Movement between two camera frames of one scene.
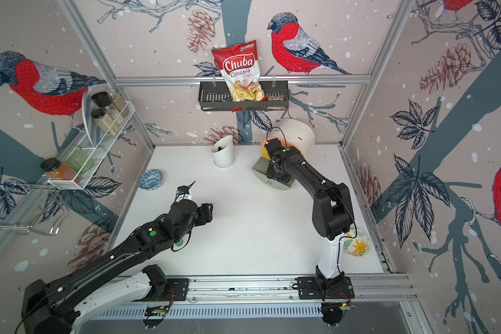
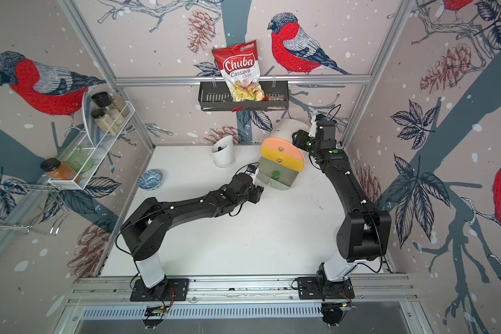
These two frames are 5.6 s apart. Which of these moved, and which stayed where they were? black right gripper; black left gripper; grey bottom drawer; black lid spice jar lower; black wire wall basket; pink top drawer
Moved: black right gripper; black left gripper
Stayed: black wire wall basket; black lid spice jar lower; grey bottom drawer; pink top drawer
